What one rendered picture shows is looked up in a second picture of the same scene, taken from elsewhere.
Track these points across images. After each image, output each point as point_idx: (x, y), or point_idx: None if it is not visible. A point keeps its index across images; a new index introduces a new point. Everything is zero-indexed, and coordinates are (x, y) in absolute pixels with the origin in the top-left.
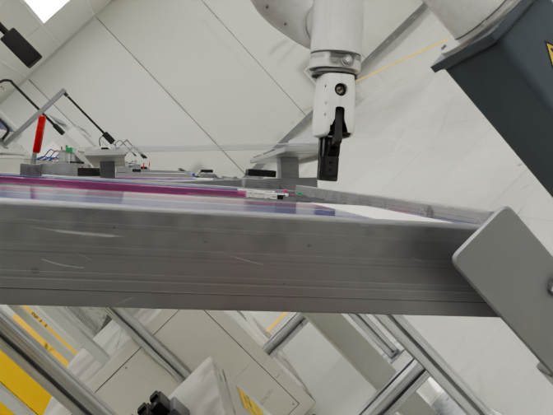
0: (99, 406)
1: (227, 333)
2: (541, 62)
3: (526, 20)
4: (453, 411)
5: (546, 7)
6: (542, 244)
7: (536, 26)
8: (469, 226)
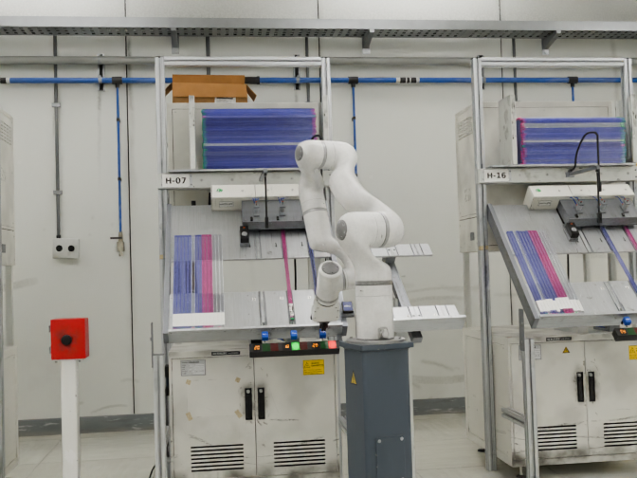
0: None
1: (505, 381)
2: (349, 376)
3: (352, 354)
4: None
5: (359, 359)
6: (151, 332)
7: (354, 361)
8: (163, 325)
